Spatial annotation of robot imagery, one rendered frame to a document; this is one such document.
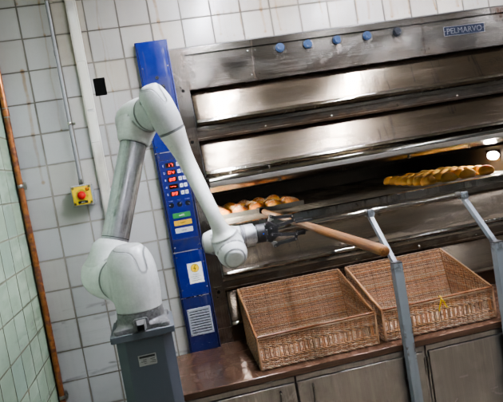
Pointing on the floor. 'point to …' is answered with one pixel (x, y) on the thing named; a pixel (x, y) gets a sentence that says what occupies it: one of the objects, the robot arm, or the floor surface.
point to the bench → (364, 369)
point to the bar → (406, 293)
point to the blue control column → (157, 58)
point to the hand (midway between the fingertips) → (304, 225)
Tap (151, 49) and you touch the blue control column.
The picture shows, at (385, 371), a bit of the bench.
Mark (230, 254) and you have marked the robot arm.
